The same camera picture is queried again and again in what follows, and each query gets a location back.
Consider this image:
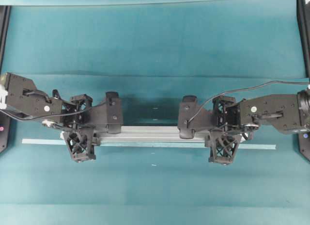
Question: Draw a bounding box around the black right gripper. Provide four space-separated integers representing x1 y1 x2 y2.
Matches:
193 96 242 165

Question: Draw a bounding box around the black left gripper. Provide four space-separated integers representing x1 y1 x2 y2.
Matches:
52 89 108 162

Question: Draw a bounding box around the silver aluminium rail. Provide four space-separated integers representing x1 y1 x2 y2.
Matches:
60 125 249 147

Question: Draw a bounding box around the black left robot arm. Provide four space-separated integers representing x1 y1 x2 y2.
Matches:
0 73 100 162

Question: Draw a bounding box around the light blue tape strip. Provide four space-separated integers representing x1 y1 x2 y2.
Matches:
22 139 276 150

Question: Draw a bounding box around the teal table cloth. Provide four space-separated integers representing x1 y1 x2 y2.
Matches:
0 0 310 225

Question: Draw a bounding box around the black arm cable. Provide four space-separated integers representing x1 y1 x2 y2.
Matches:
185 80 310 125
0 89 83 120

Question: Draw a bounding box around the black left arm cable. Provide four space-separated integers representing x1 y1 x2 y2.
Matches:
0 89 83 120

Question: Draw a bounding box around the black metal frame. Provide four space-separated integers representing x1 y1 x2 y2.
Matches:
0 0 310 156

